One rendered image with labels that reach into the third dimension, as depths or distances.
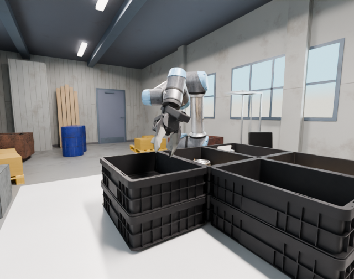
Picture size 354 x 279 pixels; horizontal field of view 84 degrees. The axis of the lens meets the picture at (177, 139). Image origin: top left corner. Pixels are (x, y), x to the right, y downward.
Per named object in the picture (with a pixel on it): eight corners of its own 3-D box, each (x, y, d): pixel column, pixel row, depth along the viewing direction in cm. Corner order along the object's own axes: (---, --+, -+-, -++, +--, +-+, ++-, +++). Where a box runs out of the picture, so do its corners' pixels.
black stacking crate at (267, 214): (208, 198, 73) (209, 168, 72) (258, 184, 89) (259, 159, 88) (342, 267, 40) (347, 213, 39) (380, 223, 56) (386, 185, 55)
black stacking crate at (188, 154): (158, 172, 106) (158, 151, 105) (200, 165, 122) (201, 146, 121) (208, 198, 73) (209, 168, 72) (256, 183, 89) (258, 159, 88)
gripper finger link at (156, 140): (150, 154, 71) (159, 133, 75) (158, 152, 66) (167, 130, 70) (142, 150, 70) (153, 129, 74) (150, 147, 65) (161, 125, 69)
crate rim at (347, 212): (208, 173, 72) (209, 166, 72) (258, 163, 88) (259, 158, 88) (347, 223, 39) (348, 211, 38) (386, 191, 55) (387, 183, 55)
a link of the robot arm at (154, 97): (169, 71, 130) (138, 87, 88) (186, 70, 127) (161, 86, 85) (171, 89, 135) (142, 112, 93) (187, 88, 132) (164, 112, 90)
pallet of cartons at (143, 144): (168, 153, 590) (168, 138, 585) (141, 155, 547) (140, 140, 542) (152, 147, 695) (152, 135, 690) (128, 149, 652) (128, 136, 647)
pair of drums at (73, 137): (62, 158, 521) (60, 127, 511) (62, 151, 618) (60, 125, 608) (90, 155, 555) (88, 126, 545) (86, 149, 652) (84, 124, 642)
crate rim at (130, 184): (98, 162, 89) (98, 156, 88) (157, 155, 105) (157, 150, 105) (129, 190, 56) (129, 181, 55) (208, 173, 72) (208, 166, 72)
